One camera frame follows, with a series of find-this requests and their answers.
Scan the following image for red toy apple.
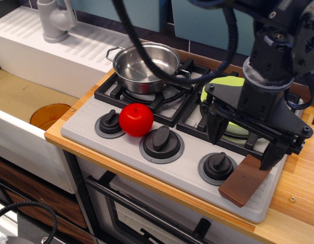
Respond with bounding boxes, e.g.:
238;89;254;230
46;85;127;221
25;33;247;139
119;103;154;137

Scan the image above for black braided cable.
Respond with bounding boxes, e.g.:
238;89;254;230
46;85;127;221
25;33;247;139
111;0;239;86

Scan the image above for black left stove knob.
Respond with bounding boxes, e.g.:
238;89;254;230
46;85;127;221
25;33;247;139
95;109;125;139

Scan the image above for orange sink drain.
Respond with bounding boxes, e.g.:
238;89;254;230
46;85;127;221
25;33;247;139
30;103;71;131

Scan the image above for black oven door handle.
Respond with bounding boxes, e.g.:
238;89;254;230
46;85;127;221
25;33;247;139
85;171;211;243

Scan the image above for teal wall cabinet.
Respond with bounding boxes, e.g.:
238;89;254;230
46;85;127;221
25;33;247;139
71;1;254;55

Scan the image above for black left burner grate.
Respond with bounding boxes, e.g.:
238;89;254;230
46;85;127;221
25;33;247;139
94;73;201;127

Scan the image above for black middle stove knob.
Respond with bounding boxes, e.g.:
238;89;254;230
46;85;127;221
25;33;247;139
139;125;185;164

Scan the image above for black burner grate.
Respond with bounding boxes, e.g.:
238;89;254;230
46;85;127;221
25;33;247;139
176;84;303;166
94;73;201;127

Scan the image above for stainless steel pot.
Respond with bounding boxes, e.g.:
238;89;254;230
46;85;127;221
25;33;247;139
106;42;180;95

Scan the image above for white toy sink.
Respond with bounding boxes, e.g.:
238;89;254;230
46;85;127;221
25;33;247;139
0;6;130;194

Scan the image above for black right stove knob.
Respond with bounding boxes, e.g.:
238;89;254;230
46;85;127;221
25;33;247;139
198;152;238;186

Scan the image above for light green plate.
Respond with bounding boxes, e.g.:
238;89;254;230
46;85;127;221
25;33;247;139
209;76;249;139

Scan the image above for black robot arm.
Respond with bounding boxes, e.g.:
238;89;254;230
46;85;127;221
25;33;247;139
194;1;314;170

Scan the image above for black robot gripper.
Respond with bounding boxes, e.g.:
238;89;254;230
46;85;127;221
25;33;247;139
205;59;313;170

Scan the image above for brown chocolate bar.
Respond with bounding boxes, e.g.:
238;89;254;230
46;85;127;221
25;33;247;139
218;155;271;207

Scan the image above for black right burner grate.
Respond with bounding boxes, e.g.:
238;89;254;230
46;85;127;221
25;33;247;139
176;84;303;166

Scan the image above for wooden drawer fronts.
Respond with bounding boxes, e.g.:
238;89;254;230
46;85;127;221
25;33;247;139
0;157;94;244

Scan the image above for grey toy faucet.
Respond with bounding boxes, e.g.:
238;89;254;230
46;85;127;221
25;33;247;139
37;0;77;43

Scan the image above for grey toy stove top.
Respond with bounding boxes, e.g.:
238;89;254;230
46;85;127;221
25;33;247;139
61;74;284;223

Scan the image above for black stove knob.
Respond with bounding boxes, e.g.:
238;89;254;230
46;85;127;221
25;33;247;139
198;152;238;186
139;125;185;164
95;109;125;139

